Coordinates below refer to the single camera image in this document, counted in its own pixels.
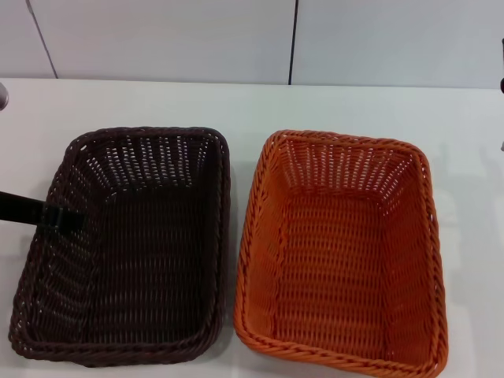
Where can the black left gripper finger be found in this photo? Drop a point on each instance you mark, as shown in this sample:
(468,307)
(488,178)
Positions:
(35,212)

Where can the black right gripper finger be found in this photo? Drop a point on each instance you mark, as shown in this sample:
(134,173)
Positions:
(502,84)

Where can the dark brown wicker basket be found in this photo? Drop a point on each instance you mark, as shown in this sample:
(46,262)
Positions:
(134,252)

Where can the orange wicker basket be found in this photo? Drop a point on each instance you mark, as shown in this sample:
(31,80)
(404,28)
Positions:
(334,252)

